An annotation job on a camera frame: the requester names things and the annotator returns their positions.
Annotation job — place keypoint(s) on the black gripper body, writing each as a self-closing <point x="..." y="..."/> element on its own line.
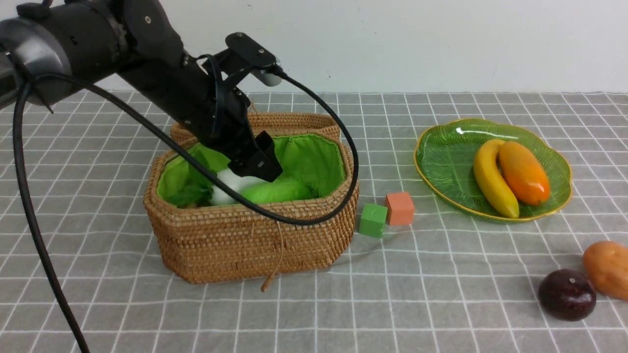
<point x="221" y="124"/>

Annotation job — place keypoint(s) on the green toy cucumber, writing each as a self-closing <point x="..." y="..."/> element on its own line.
<point x="281" y="190"/>

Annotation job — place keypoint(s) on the yellow toy banana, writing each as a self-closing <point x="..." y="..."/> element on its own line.
<point x="491" y="182"/>

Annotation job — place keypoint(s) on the orange toy mango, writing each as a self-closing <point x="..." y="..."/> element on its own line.
<point x="524" y="174"/>

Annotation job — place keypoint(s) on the dark purple toy passionfruit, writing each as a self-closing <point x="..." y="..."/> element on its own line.
<point x="567" y="295"/>

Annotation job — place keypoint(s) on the brown toy potato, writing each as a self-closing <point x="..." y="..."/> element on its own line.
<point x="606" y="264"/>

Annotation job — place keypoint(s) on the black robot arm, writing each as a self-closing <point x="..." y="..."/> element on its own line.
<point x="94" y="39"/>

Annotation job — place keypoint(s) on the woven rattan basket green lining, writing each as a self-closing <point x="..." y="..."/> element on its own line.
<point x="202" y="243"/>

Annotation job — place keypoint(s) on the green foam cube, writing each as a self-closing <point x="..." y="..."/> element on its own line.
<point x="373" y="220"/>

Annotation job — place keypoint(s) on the orange foam cube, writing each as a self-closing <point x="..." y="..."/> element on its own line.
<point x="401" y="209"/>

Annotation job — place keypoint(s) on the green glass leaf plate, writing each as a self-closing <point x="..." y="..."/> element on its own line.
<point x="444" y="156"/>

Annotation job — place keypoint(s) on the grey checked tablecloth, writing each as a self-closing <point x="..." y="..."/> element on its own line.
<point x="449" y="283"/>

